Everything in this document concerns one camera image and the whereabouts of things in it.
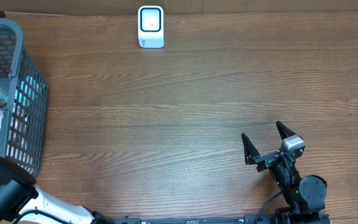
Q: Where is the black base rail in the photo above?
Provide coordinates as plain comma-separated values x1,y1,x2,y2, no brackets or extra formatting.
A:
111,214,331,224

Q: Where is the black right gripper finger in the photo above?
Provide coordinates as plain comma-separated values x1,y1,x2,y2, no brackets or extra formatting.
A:
241,133,260,165
276,121,296,140

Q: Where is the white barcode scanner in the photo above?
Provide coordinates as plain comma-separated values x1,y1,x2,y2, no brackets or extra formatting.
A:
137,5,165,49

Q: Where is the black cable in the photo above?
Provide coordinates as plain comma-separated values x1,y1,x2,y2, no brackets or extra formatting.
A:
254,190,284,224

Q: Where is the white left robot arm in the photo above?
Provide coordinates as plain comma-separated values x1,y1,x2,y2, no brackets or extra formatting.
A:
0,101,113,223

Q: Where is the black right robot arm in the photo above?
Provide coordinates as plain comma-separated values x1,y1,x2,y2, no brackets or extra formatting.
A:
241,121,331,224

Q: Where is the grey plastic mesh basket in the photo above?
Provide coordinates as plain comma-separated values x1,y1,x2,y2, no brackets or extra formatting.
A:
0,19,49,176

